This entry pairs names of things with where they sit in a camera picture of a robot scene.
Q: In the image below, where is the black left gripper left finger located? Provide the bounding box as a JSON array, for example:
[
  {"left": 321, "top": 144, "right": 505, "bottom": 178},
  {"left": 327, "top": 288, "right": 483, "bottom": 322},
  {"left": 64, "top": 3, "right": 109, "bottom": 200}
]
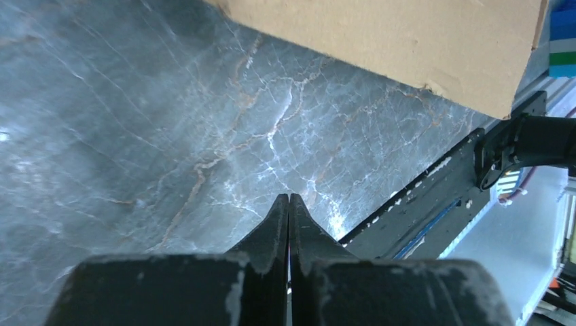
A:
[{"left": 46, "top": 194, "right": 289, "bottom": 325}]

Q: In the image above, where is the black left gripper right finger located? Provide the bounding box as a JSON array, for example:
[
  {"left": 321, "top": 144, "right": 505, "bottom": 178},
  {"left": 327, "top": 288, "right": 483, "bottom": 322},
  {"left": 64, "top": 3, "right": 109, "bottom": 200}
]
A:
[{"left": 289, "top": 194, "right": 514, "bottom": 325}]

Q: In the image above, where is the brown cardboard box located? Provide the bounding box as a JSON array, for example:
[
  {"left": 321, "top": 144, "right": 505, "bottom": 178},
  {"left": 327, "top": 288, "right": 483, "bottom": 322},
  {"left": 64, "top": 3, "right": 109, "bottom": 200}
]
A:
[{"left": 213, "top": 0, "right": 548, "bottom": 120}]

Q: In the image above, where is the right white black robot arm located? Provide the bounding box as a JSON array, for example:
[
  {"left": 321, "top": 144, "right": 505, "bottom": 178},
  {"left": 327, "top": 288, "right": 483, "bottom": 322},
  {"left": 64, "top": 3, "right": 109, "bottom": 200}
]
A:
[{"left": 475, "top": 114, "right": 575, "bottom": 190}]

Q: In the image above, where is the blue toy blocks stack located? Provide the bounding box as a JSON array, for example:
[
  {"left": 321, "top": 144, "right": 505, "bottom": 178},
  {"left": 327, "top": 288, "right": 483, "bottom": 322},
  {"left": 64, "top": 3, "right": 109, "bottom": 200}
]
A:
[{"left": 548, "top": 1, "right": 575, "bottom": 78}]

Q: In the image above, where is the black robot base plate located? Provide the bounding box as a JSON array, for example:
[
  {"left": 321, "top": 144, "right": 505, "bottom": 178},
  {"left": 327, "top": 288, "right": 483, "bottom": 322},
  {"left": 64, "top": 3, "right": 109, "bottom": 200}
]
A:
[{"left": 340, "top": 91, "right": 547, "bottom": 259}]

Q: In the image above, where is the white slotted cable duct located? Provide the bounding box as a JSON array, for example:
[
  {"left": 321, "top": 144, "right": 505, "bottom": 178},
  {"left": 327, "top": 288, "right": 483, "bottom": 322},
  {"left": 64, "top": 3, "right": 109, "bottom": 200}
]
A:
[{"left": 437, "top": 168, "right": 523, "bottom": 259}]

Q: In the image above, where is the aluminium frame rail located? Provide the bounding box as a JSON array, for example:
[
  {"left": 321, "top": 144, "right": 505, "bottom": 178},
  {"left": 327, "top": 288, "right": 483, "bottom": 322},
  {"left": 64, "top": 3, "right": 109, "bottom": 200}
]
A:
[{"left": 513, "top": 72, "right": 575, "bottom": 118}]

